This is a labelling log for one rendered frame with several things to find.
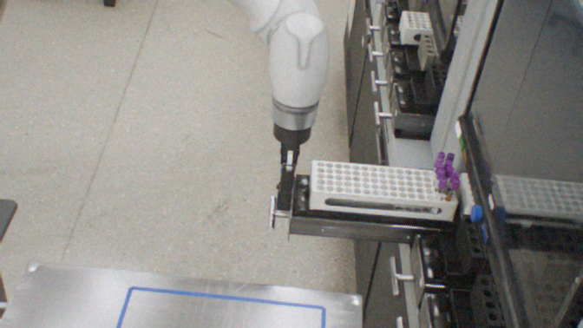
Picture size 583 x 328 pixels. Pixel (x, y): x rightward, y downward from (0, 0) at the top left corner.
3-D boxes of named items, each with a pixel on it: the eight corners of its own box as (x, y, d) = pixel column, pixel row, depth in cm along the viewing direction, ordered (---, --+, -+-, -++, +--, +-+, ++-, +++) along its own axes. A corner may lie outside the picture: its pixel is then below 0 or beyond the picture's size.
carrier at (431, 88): (437, 108, 178) (442, 88, 174) (429, 108, 178) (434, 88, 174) (431, 83, 187) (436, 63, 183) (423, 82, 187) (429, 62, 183)
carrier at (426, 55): (429, 75, 190) (435, 55, 186) (422, 75, 190) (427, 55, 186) (424, 52, 199) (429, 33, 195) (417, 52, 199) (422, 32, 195)
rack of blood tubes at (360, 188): (445, 193, 156) (451, 172, 152) (451, 226, 149) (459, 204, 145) (309, 181, 155) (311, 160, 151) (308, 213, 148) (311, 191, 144)
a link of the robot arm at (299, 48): (327, 111, 132) (320, 72, 142) (338, 36, 122) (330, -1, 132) (268, 109, 130) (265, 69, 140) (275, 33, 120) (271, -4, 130)
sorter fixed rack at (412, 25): (499, 38, 212) (506, 19, 208) (506, 56, 204) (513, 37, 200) (397, 29, 211) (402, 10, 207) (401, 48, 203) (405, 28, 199)
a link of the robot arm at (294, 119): (320, 83, 139) (316, 108, 142) (272, 79, 138) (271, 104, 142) (320, 110, 132) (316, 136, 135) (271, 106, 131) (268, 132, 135)
